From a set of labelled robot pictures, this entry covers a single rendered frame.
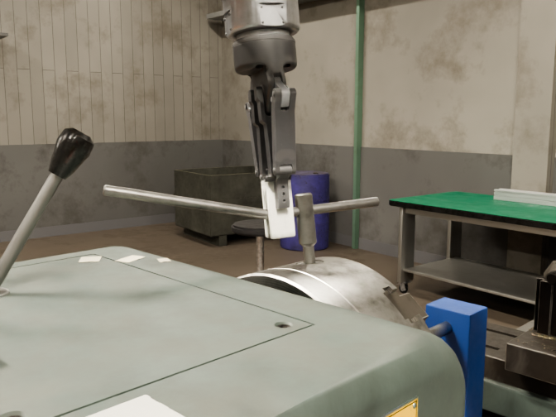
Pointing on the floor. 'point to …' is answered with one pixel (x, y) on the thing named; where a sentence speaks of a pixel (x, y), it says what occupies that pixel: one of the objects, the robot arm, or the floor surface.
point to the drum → (310, 179)
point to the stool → (256, 227)
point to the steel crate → (231, 194)
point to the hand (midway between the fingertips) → (278, 208)
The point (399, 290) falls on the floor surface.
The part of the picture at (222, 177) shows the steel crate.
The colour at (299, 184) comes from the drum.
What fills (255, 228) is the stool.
